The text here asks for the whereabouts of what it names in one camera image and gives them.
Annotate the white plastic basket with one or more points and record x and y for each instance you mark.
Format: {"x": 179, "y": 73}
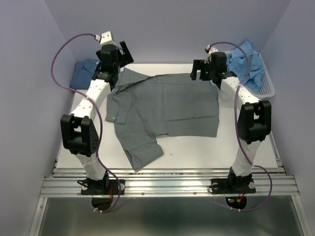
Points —
{"x": 267, "y": 90}

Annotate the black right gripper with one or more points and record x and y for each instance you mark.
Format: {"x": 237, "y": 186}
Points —
{"x": 199, "y": 65}

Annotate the aluminium rail frame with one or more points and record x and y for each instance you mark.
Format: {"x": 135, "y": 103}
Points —
{"x": 171, "y": 197}

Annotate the grey long sleeve shirt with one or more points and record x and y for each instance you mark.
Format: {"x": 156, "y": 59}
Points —
{"x": 142, "y": 107}

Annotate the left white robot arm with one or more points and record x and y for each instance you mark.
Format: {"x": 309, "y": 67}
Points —
{"x": 79, "y": 134}

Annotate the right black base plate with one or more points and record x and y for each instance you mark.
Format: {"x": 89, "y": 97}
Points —
{"x": 224, "y": 186}

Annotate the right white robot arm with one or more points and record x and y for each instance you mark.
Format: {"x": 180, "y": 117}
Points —
{"x": 252, "y": 119}

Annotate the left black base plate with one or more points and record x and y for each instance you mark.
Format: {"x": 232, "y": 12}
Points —
{"x": 98, "y": 187}

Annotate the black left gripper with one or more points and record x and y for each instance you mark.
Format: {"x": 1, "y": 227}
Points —
{"x": 126, "y": 58}

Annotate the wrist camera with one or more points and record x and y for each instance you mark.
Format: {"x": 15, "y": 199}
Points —
{"x": 105, "y": 38}
{"x": 209, "y": 50}

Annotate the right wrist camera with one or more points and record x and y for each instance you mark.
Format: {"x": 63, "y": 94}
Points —
{"x": 209, "y": 50}

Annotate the blue checked folded shirt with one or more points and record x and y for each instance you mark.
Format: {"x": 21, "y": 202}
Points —
{"x": 83, "y": 73}

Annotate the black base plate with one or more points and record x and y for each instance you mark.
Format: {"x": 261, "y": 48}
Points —
{"x": 224, "y": 186}
{"x": 98, "y": 187}

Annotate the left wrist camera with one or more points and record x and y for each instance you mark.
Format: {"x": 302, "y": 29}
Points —
{"x": 105, "y": 38}

